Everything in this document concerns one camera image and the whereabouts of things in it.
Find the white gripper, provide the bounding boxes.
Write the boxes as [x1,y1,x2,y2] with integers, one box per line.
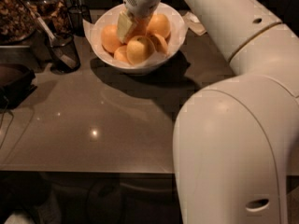
[117,0,161,43]

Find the large top orange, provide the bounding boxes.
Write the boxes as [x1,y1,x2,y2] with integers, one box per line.
[125,17,151,43]

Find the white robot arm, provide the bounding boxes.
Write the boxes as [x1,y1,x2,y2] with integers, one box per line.
[173,0,299,224]

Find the small bottom left orange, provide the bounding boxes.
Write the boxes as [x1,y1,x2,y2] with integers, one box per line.
[114,45,129,63]

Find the front yellowish orange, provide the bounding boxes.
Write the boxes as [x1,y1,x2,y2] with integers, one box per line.
[127,35,155,65]

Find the right back orange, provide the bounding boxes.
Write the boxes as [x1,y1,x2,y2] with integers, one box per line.
[147,13,171,38]

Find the right front orange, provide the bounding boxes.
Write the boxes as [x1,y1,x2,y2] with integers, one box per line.
[149,34,168,54]

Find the white ceramic bowl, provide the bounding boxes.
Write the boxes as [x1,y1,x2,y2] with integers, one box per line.
[90,2,187,77]

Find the black mesh cup back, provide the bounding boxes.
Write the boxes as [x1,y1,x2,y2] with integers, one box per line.
[68,5,91,36]

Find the black mesh cup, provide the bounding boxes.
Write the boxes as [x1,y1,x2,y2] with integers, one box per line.
[68,5,91,36]
[47,33,80,74]

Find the black mesh cup front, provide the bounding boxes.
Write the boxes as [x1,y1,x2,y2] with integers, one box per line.
[47,33,80,74]

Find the metal scoop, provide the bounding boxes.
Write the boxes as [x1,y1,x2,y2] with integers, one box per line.
[36,14,79,73]

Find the folded paper napkins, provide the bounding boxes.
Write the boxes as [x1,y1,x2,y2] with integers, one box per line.
[183,11,206,36]

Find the large glass snack jar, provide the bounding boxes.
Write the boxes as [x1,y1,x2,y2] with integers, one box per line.
[0,0,36,45]

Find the dark brown tray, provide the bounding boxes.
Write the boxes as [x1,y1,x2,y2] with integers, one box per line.
[0,63,36,109]

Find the thin black cable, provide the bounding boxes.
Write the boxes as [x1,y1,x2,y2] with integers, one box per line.
[0,94,15,150]

